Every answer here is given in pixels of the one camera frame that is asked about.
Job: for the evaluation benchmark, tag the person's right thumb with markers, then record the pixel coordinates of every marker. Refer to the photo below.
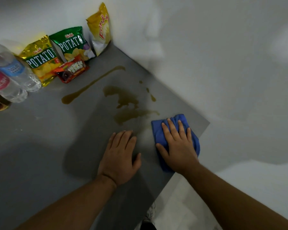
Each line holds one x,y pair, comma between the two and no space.
162,150

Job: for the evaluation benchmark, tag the person's right forearm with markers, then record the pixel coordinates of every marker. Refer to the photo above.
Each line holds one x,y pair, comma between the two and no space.
232,201

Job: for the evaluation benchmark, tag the person's left thumb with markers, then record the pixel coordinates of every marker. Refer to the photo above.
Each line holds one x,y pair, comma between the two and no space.
137,160

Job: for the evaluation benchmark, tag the blue label water bottle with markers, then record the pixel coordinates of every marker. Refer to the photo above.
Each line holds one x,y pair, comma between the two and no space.
14,67

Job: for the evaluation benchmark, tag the person's shoe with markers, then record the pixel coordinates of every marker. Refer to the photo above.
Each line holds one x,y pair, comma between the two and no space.
150,216

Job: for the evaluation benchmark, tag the person's right middle finger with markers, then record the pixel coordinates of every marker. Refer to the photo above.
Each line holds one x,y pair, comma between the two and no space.
173,129

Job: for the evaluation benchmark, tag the person's left hand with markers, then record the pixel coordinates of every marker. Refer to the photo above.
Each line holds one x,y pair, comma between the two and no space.
116,162

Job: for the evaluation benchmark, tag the red label water bottle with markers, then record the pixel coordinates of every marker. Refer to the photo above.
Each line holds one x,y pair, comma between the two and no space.
4,86

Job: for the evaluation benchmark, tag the person's left middle finger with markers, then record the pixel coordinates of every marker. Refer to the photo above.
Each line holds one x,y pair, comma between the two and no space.
121,139

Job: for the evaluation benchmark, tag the red brown snack packet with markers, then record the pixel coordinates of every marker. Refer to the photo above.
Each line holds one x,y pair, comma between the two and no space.
70,69

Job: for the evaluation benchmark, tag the brown liquid spill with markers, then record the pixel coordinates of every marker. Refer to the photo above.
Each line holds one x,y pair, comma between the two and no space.
124,100

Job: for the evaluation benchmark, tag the person's right little finger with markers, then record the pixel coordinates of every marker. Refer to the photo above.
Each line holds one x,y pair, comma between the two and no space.
189,134

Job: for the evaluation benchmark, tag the yellow tall snack bag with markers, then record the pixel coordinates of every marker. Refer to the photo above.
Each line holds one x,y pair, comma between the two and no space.
100,28

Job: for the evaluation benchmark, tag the blue cleaning cloth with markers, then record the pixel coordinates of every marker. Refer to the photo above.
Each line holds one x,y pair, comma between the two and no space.
162,134

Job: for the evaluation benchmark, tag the person's left forearm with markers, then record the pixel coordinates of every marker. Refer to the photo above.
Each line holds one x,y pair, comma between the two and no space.
69,205

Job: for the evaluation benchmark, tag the green potato chip bag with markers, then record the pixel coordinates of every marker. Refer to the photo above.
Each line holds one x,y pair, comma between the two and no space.
72,44

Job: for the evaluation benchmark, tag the person's right hand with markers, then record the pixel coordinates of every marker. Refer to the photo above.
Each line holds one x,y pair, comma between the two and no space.
180,150

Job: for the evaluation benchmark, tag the gold potato chip bag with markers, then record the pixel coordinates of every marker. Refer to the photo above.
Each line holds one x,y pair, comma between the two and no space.
40,59

